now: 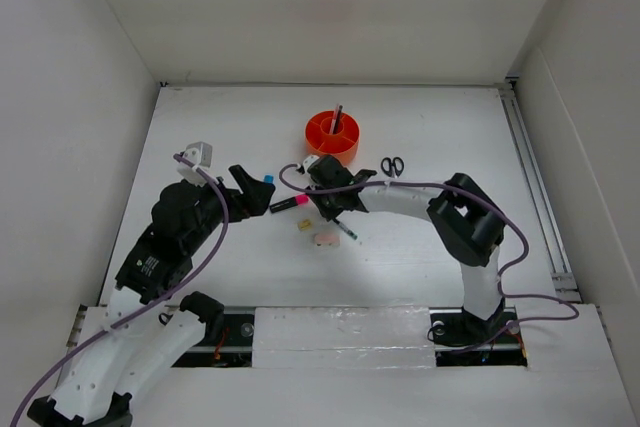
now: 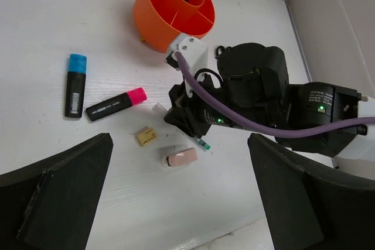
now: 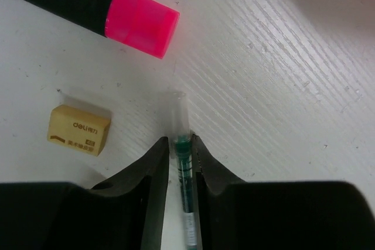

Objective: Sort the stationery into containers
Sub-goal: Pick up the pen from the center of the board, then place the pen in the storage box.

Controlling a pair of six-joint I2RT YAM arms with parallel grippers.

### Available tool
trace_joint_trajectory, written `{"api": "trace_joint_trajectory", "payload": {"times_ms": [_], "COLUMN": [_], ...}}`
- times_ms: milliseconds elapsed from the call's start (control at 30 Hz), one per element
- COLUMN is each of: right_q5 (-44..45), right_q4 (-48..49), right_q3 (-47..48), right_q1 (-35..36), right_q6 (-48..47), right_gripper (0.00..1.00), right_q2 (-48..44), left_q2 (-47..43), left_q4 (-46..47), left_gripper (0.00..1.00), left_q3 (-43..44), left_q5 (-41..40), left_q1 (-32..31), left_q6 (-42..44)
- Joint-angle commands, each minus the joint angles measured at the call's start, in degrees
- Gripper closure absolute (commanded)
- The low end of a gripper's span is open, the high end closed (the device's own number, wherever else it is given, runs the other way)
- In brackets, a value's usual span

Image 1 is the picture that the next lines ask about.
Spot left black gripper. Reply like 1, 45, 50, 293
185, 164, 275, 252

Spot red clear pen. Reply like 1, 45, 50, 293
329, 104, 342, 135

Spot black handled scissors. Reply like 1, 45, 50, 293
380, 156, 405, 179

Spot green clear pen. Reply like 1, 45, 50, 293
333, 219, 358, 241

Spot black gel pen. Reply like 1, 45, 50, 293
333, 104, 343, 134

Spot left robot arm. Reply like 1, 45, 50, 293
27, 164, 275, 426

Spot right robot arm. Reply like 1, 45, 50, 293
301, 155, 505, 347

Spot pink capped black highlighter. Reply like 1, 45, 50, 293
269, 194, 309, 214

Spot orange round divided container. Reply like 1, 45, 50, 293
304, 111, 360, 166

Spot small tan eraser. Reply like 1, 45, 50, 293
297, 219, 312, 231

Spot pink white eraser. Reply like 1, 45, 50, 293
313, 232, 341, 248

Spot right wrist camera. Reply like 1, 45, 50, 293
296, 155, 319, 175

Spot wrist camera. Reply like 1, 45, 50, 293
296, 155, 319, 175
177, 141, 213, 186

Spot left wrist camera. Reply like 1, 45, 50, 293
177, 141, 213, 186

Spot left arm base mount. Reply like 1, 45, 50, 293
158, 292, 255, 368

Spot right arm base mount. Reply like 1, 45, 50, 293
426, 310, 528, 367

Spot aluminium rail right side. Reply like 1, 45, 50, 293
498, 76, 583, 304

